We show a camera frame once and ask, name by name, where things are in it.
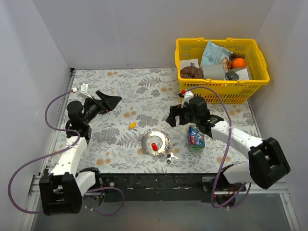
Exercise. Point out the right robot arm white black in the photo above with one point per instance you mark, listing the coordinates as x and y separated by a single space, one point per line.
267 163

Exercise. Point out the key with red tag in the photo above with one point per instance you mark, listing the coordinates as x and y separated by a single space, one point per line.
154 147

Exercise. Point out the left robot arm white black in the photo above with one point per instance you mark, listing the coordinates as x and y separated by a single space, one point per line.
63 189

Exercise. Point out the yellow plastic basket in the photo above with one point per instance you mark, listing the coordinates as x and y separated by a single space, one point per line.
234 68

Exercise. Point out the brown round item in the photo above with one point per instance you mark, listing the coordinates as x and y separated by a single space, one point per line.
191 72

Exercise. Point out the grey box in basket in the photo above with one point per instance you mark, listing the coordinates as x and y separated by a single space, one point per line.
213 71

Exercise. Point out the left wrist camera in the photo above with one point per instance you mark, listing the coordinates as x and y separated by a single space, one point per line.
83 90

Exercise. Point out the white paper in basket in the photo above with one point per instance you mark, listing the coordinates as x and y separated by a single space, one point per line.
189 62

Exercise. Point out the light blue pouch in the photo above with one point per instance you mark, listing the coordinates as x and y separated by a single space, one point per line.
214 54

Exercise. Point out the green sponge pack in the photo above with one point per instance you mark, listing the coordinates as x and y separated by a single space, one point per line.
196 141

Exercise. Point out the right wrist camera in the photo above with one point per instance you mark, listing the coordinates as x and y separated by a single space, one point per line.
186 95

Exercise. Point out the floral table mat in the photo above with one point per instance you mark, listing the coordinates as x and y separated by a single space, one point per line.
147 95

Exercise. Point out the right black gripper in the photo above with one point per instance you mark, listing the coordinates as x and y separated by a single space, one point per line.
182 115

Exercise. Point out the orange fruit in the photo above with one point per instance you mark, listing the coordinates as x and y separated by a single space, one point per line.
239 63

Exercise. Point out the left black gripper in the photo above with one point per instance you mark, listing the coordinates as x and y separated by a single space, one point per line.
100 103

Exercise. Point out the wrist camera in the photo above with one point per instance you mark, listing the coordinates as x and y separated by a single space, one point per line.
186 95
83 90

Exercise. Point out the key with blue tag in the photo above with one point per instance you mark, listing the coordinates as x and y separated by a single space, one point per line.
171 146

